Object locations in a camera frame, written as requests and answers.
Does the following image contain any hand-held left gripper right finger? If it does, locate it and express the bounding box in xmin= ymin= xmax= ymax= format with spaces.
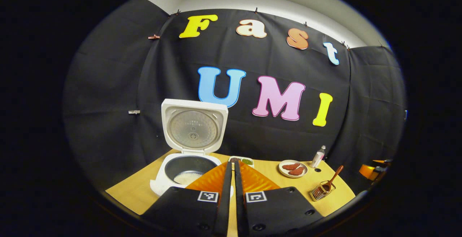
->
xmin=234 ymin=161 xmax=324 ymax=237

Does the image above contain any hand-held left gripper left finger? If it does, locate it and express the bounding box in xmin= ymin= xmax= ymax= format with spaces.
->
xmin=141 ymin=161 xmax=232 ymax=237

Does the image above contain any brown wooden spoon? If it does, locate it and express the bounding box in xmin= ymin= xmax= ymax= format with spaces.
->
xmin=322 ymin=165 xmax=344 ymax=191

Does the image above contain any white rice layer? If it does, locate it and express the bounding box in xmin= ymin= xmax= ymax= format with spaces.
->
xmin=174 ymin=172 xmax=203 ymax=185

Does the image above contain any wire chopstick holder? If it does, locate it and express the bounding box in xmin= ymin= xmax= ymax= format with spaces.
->
xmin=309 ymin=180 xmax=336 ymax=202

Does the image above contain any white rice cooker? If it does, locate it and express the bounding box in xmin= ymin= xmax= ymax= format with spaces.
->
xmin=150 ymin=98 xmax=235 ymax=197

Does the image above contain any white divided grain dish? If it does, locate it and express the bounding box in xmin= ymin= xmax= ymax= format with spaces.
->
xmin=228 ymin=156 xmax=254 ymax=169

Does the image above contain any small clear bottle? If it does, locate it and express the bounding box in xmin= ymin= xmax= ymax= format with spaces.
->
xmin=310 ymin=145 xmax=326 ymax=168

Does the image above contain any white round plate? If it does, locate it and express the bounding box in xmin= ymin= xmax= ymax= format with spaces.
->
xmin=278 ymin=160 xmax=308 ymax=178

